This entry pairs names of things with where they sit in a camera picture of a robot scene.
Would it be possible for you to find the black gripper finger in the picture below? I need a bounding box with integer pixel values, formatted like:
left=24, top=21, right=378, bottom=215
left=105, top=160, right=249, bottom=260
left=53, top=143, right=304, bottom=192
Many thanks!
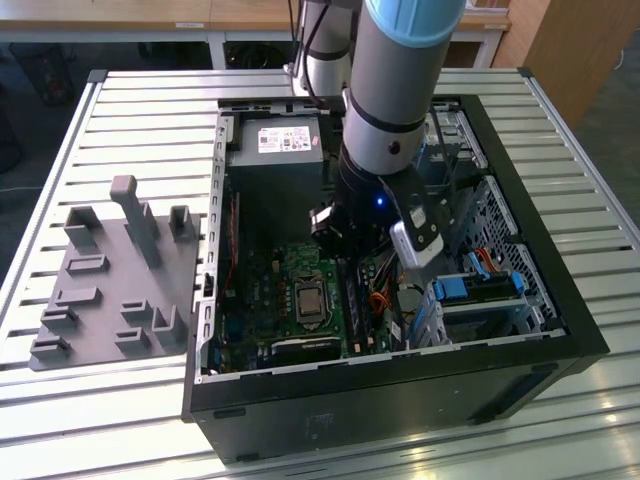
left=308, top=201, right=352, bottom=259

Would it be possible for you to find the black RAM slot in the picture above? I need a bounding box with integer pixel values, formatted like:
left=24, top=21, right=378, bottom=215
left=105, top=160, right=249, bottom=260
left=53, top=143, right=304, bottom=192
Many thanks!
left=341, top=257, right=364, bottom=354

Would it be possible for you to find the metal socket cover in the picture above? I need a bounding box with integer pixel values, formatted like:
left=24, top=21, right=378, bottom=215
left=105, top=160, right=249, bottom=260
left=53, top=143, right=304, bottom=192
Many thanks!
left=291, top=273, right=330, bottom=332

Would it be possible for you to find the grey power supply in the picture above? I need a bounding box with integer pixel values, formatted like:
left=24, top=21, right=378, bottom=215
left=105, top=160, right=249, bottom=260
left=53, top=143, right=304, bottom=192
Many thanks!
left=227, top=117, right=342, bottom=247

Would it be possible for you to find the silver CPU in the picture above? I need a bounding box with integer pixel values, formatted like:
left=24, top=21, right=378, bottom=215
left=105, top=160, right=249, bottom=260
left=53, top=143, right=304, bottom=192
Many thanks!
left=298, top=289, right=326, bottom=316

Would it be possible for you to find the green motherboard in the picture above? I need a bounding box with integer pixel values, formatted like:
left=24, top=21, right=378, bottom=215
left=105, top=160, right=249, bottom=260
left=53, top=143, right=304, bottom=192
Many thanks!
left=214, top=238, right=402, bottom=374

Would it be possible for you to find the tall grey drive cage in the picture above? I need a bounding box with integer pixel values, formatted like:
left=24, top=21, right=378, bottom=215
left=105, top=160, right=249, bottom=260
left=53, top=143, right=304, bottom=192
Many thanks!
left=414, top=109, right=490, bottom=212

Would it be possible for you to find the blue disk carrier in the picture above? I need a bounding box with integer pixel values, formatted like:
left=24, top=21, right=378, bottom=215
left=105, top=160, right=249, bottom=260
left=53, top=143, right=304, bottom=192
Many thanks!
left=431, top=272, right=525, bottom=304

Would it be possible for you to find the black graphics card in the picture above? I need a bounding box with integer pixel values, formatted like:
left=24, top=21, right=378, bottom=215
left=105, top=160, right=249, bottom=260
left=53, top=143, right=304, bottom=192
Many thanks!
left=271, top=335, right=343, bottom=363

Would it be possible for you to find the low grey drive cage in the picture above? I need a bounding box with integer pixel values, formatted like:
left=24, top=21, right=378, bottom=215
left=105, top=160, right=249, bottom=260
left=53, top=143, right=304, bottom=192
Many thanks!
left=407, top=272, right=569, bottom=351

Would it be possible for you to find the black PC case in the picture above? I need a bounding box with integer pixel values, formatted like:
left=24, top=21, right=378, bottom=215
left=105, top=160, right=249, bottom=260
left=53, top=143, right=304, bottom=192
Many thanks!
left=179, top=92, right=611, bottom=464

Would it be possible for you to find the grey parts rack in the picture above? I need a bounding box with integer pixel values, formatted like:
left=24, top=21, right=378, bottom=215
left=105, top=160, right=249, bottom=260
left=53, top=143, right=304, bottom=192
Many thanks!
left=29, top=174, right=209, bottom=374

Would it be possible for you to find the wooden cabinet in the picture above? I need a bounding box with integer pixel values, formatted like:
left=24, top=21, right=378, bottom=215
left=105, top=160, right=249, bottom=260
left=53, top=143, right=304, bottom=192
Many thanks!
left=492, top=0, right=640, bottom=131

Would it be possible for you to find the wooden desk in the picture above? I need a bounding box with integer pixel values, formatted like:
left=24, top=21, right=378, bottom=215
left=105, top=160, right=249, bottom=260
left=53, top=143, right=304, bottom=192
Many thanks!
left=0, top=0, right=512, bottom=70

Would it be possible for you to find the black camera bracket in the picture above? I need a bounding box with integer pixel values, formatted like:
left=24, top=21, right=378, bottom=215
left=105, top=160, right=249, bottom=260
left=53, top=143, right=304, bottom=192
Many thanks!
left=378, top=169, right=454, bottom=254

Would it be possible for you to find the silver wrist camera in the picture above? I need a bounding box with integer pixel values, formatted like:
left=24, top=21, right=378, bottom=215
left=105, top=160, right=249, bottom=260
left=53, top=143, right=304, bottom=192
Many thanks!
left=388, top=219, right=448, bottom=271

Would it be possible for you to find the orange wire bundle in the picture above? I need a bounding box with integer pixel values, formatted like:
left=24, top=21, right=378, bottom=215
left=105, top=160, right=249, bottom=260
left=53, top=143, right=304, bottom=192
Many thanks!
left=368, top=259, right=409, bottom=319

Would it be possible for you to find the black camera cable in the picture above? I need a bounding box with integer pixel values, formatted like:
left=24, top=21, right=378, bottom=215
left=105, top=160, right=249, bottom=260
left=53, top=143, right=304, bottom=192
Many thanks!
left=430, top=110, right=460, bottom=212

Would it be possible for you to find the blue data cable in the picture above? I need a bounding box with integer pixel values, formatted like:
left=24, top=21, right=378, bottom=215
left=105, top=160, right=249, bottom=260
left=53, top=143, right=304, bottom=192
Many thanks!
left=468, top=251, right=491, bottom=282

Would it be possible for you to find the red data cable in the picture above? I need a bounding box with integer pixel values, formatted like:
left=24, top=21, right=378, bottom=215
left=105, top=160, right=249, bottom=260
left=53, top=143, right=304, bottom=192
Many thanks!
left=476, top=246, right=507, bottom=274

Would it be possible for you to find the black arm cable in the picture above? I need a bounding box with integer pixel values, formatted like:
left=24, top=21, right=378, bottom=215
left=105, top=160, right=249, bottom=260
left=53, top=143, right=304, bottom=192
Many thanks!
left=284, top=0, right=299, bottom=72

